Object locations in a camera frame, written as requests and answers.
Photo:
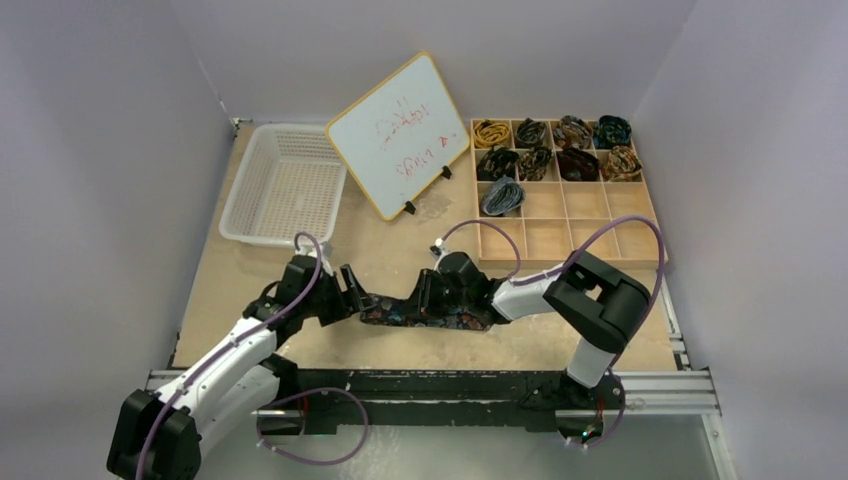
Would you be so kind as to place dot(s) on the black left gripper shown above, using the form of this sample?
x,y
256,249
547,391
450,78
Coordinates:
x,y
342,305

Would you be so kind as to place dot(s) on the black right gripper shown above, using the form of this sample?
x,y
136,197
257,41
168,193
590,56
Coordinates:
x,y
426,292

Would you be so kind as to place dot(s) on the navy floral patterned tie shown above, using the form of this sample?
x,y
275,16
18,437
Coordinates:
x,y
394,312

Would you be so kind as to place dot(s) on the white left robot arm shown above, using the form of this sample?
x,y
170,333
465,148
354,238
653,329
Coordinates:
x,y
166,433

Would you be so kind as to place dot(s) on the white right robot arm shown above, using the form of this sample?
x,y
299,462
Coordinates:
x,y
604,305

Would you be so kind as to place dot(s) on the grey rolled tie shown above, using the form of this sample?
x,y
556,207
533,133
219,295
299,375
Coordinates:
x,y
503,196

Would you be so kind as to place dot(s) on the white plastic basket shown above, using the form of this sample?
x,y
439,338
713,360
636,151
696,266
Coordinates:
x,y
290,179

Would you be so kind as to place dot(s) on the wooden compartment tray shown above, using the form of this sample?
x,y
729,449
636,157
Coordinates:
x,y
558,216

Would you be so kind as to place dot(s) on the black gold rolled tie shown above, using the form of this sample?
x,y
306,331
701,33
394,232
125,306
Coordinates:
x,y
498,162

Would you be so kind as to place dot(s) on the dark olive rolled tie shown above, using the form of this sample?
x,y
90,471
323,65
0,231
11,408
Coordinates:
x,y
532,164

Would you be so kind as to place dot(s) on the yellow rolled tie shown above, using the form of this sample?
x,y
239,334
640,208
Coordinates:
x,y
488,133

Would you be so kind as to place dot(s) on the dark maroon rolled tie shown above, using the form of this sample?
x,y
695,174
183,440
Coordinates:
x,y
578,165

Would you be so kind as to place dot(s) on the brown patterned rolled tie top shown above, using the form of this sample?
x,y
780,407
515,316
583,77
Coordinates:
x,y
572,132

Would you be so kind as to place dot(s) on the orange brown rolled tie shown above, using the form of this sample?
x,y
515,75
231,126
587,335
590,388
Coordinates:
x,y
622,164

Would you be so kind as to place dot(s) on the teal dark rolled tie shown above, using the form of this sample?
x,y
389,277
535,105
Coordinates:
x,y
611,131

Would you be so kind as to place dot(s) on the white board with yellow frame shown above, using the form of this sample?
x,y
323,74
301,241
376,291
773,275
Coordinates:
x,y
401,136

